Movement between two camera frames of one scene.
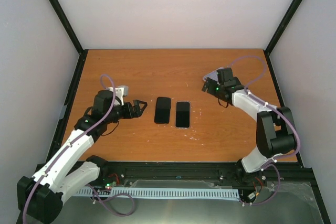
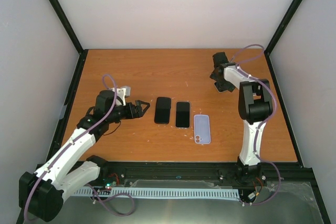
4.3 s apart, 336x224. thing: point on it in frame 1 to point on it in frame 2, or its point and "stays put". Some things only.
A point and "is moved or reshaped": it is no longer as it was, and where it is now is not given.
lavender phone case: x=212 y=75 is moved or reshaped
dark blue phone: x=163 y=110 stays put
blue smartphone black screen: x=182 y=118 stays put
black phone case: x=163 y=110 stays put
